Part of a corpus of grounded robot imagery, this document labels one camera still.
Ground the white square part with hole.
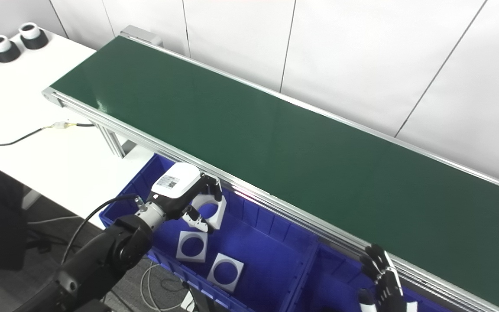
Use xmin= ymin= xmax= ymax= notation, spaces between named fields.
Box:
xmin=176 ymin=231 xmax=209 ymax=263
xmin=184 ymin=191 xmax=227 ymax=230
xmin=206 ymin=253 xmax=245 ymax=293

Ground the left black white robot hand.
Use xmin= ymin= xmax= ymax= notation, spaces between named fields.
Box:
xmin=151 ymin=162 xmax=223 ymax=234

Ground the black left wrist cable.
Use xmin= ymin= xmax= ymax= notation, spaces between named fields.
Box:
xmin=61 ymin=194 xmax=146 ymax=265

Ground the white coiled floor cable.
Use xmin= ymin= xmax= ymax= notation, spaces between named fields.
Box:
xmin=139 ymin=262 xmax=189 ymax=312

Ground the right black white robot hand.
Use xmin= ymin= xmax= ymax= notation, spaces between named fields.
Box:
xmin=357 ymin=244 xmax=419 ymax=312

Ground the black cable with clear connector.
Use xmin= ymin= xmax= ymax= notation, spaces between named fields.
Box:
xmin=0 ymin=123 xmax=96 ymax=155

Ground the black white round part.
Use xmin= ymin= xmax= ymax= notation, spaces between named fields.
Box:
xmin=0 ymin=35 xmax=21 ymax=63
xmin=19 ymin=22 xmax=49 ymax=50

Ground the aluminium conveyor support leg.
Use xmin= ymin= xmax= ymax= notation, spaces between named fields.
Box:
xmin=94 ymin=123 xmax=139 ymax=159

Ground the grey conveyor end housing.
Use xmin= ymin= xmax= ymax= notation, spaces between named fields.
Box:
xmin=120 ymin=25 xmax=163 ymax=47

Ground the green conveyor belt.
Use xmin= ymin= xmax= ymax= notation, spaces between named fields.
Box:
xmin=42 ymin=25 xmax=499 ymax=312

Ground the blue plastic bin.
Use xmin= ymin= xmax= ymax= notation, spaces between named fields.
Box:
xmin=99 ymin=153 xmax=319 ymax=312
xmin=288 ymin=243 xmax=454 ymax=312

